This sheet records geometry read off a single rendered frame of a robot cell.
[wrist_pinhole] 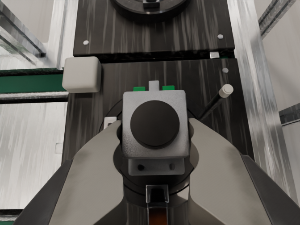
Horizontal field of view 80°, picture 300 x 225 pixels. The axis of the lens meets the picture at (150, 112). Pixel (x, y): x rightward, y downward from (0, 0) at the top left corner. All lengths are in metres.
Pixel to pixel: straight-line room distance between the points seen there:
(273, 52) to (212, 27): 0.20
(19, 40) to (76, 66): 0.08
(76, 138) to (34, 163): 0.11
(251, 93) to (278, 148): 0.08
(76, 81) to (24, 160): 0.16
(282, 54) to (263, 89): 0.19
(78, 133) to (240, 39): 0.27
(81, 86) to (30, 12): 0.35
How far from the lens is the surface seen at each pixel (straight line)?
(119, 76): 0.26
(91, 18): 0.33
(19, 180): 0.35
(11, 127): 0.38
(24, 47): 0.31
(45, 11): 0.55
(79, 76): 0.26
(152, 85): 0.17
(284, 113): 0.33
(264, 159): 0.28
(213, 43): 0.30
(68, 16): 0.37
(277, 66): 0.46
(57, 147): 0.27
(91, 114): 0.25
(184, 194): 0.21
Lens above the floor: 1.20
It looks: 74 degrees down
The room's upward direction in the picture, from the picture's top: 8 degrees counter-clockwise
